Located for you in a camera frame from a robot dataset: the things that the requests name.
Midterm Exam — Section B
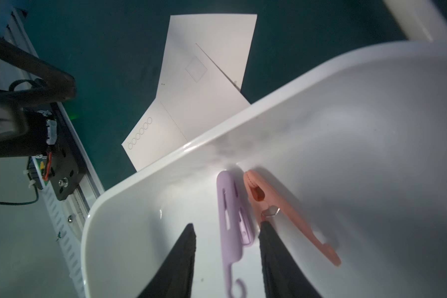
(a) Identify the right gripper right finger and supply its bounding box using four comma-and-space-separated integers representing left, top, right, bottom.
259, 221, 320, 298

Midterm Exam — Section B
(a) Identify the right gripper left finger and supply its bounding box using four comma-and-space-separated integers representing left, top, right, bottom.
139, 223, 196, 298

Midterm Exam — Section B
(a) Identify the purple clothespin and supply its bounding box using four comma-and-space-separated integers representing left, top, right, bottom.
216, 171, 255, 298

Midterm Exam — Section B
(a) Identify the salmon clothespin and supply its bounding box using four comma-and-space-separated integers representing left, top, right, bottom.
243, 170, 341, 266

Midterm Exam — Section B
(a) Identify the white postcard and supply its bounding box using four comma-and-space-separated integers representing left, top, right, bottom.
156, 14, 257, 106
122, 45, 250, 171

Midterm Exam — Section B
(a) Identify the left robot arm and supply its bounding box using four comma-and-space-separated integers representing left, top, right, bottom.
0, 37, 76, 158

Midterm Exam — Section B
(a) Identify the white plastic tray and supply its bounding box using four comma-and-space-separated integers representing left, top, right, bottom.
81, 42, 447, 298

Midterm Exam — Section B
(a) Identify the green circuit board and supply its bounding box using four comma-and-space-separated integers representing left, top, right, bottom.
27, 156, 47, 190

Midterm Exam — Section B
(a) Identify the wooden clothesline stand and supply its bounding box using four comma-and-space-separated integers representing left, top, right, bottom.
383, 0, 447, 42

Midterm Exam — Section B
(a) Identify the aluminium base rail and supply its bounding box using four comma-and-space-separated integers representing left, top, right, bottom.
41, 103, 104, 298

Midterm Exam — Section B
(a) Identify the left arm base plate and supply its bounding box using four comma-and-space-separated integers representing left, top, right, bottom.
48, 103, 86, 201

